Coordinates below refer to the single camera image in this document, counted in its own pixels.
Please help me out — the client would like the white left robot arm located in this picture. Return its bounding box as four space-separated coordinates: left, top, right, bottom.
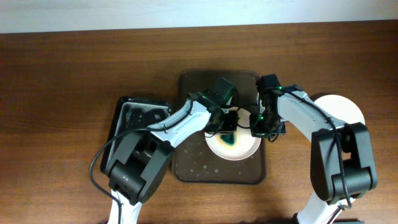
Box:
97 89 235 223

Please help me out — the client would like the green yellow sponge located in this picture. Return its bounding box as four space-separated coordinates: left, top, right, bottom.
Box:
216 133 236 147

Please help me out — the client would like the small black soapy tray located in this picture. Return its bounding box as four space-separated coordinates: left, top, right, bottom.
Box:
100 96 172 174

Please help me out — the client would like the white plate front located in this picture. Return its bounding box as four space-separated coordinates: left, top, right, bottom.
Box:
314 95 366 124

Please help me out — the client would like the white plate back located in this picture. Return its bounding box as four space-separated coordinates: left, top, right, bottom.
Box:
205 126 261 161

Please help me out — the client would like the white plate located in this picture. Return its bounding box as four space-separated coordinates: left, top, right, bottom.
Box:
205 126 261 161
314 95 366 124

